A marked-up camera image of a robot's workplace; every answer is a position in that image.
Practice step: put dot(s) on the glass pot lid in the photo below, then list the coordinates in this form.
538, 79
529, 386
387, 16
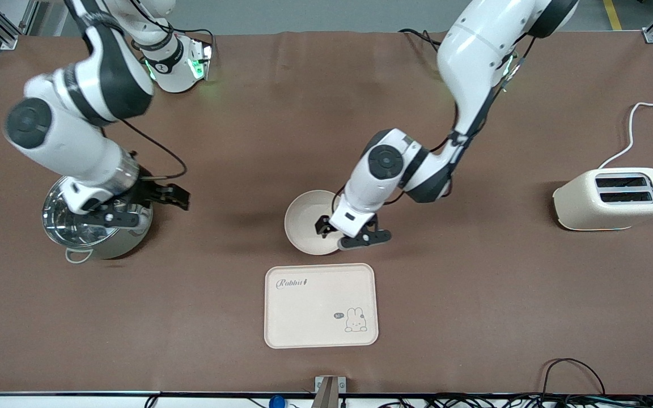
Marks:
71, 229

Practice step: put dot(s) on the grey metal camera bracket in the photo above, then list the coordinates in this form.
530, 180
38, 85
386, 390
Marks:
329, 391

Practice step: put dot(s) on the cream round plate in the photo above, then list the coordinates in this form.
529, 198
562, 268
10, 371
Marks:
304, 221

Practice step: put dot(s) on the steel pot with glass lid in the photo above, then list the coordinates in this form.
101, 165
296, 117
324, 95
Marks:
117, 245

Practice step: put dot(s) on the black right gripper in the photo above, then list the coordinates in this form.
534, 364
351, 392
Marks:
149, 191

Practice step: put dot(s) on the cream two-slot toaster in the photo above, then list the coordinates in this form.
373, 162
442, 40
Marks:
593, 212

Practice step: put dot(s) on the blue round cap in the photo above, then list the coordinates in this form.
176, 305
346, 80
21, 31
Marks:
276, 402

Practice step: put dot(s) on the brown table mat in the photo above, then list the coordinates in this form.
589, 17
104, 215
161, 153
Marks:
326, 141

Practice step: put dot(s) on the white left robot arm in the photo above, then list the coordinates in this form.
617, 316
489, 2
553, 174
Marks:
474, 51

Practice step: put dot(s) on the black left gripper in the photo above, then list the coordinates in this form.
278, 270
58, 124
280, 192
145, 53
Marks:
322, 225

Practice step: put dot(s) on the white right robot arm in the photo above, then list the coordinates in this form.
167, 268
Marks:
66, 141

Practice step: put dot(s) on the cream rabbit print tray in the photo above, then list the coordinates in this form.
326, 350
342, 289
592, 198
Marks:
321, 306

